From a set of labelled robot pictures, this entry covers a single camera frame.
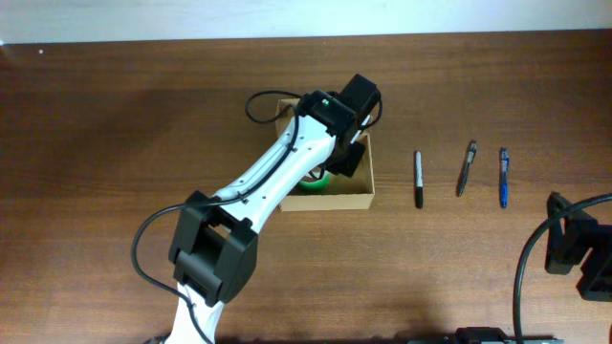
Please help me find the blue pen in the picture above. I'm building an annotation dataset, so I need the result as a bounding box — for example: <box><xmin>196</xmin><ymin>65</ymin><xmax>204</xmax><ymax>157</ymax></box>
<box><xmin>499</xmin><ymin>147</ymin><xmax>510</xmax><ymax>208</ymax></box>

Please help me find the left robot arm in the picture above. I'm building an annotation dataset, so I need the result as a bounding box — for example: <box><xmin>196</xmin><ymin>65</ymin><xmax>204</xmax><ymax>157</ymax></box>
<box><xmin>167</xmin><ymin>75</ymin><xmax>382</xmax><ymax>343</ymax></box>

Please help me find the open brown cardboard box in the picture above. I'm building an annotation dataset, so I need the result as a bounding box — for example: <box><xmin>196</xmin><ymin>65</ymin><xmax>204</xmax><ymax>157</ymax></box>
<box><xmin>273</xmin><ymin>109</ymin><xmax>375</xmax><ymax>212</ymax></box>

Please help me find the green tape roll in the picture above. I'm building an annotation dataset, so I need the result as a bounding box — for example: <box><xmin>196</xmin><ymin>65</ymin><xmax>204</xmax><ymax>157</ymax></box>
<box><xmin>296</xmin><ymin>172</ymin><xmax>330</xmax><ymax>194</ymax></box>

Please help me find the black and white marker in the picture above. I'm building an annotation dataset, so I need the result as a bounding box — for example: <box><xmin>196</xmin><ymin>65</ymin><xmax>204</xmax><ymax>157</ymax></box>
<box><xmin>414</xmin><ymin>151</ymin><xmax>424</xmax><ymax>209</ymax></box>

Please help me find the dark grey pen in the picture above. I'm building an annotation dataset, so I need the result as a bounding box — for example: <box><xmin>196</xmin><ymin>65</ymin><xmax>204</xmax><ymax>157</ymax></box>
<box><xmin>457</xmin><ymin>140</ymin><xmax>477</xmax><ymax>197</ymax></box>

